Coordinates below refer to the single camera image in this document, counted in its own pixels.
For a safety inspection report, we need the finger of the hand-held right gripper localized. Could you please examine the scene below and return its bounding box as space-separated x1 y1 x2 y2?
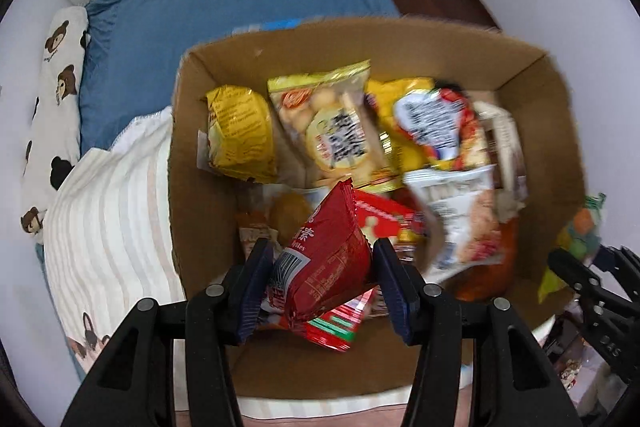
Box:
546 248 640 383
595 244 640 293

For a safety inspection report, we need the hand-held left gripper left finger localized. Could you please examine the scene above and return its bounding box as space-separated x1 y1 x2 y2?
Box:
60 238 275 427

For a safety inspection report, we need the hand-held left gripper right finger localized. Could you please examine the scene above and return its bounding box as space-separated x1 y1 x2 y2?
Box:
372 238 571 427

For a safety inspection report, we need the green yellow snack packet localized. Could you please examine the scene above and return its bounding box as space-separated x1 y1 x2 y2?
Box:
537 193 607 305

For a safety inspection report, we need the red foil snack packet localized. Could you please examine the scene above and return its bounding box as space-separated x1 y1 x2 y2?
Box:
264 178 382 333

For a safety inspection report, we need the brown cardboard box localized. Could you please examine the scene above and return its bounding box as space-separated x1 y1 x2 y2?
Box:
167 17 588 400

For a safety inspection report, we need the orange beige snack packet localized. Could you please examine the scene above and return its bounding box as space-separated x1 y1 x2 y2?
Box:
237 207 281 265

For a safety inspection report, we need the red biscuit picture packet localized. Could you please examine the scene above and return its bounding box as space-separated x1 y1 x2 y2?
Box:
352 189 431 253

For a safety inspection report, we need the orange red glossy packet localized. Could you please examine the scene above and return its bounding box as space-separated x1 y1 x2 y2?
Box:
452 217 518 303

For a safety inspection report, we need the striped cat print blanket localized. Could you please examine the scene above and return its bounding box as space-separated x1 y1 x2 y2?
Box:
37 106 473 427

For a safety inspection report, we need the yellow red crinkly snack packet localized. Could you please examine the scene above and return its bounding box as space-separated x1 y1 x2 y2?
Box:
365 77 493 172

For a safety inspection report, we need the yellow round biscuit packet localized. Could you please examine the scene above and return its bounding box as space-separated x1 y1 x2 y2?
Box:
267 59 396 190

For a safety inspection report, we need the blue white packet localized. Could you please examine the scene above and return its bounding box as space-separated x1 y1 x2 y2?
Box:
234 18 301 36

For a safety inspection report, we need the white bear print pillow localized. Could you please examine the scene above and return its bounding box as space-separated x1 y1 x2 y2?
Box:
20 6 91 240

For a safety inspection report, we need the blue pillow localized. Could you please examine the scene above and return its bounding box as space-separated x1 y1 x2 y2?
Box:
80 0 401 152

